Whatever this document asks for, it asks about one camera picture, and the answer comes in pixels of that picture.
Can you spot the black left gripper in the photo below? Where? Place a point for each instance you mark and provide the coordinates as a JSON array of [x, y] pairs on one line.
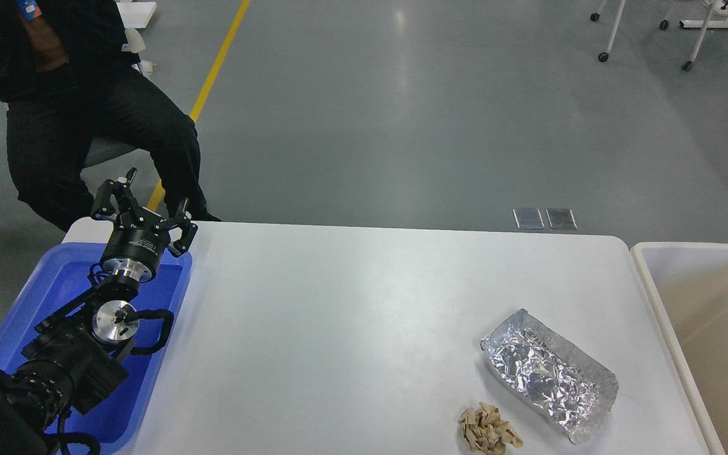
[[135, 249]]

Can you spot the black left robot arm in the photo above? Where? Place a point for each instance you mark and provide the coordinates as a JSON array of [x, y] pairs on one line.
[[77, 359]]

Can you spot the beige bin with white rim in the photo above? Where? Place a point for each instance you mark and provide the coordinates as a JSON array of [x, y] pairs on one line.
[[687, 284]]

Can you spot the blue plastic tray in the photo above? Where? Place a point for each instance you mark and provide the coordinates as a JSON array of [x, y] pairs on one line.
[[61, 275]]

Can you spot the seated person in black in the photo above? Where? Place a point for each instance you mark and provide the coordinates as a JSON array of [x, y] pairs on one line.
[[67, 73]]

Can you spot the right metal floor plate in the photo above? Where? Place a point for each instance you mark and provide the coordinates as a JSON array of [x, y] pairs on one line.
[[561, 219]]

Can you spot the metal floor plate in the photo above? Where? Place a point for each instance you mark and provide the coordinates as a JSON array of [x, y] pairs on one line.
[[528, 218], [561, 219]]

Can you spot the crumpled aluminium foil tray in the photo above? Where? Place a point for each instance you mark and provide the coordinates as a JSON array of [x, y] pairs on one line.
[[568, 388]]

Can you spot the left metal floor plate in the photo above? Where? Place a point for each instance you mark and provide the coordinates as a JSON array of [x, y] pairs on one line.
[[528, 218]]

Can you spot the crumpled brown paper scrap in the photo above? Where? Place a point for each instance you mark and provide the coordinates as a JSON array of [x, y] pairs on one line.
[[484, 430]]

